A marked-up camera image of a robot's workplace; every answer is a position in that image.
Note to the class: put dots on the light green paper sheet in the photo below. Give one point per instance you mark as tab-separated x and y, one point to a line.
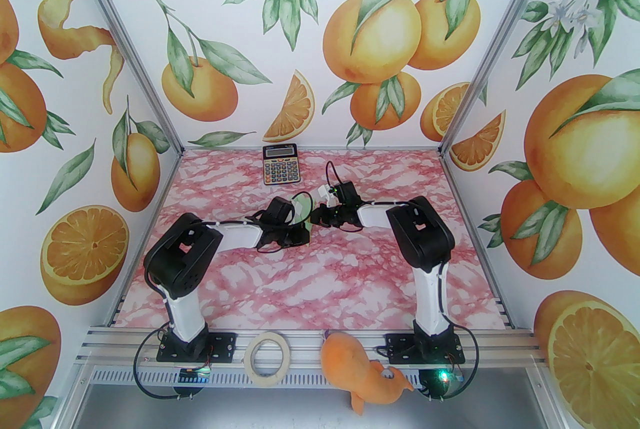
302	207

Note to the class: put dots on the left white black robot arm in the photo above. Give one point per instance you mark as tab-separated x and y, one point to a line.
180	262

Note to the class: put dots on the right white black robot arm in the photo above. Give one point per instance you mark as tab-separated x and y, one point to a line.
420	237

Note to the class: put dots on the black orange calculator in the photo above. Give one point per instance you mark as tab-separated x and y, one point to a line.
280	165

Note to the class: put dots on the orange plush toy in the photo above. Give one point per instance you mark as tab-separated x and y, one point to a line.
355	367

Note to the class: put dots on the beige masking tape roll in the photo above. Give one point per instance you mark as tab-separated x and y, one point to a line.
251	369

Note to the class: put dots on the small green circuit board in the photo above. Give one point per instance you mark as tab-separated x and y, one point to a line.
447	377
195	374

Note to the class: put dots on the grey metal tray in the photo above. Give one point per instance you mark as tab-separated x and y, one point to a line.
250	409

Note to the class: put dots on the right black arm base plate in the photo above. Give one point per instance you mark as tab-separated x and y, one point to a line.
400	349

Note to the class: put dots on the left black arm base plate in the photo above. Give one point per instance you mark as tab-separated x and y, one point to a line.
222	347

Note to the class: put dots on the aluminium frame rail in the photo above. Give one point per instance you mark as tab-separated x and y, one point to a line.
500	342

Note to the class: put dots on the aluminium frame post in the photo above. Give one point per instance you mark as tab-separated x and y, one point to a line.
500	42
127	44

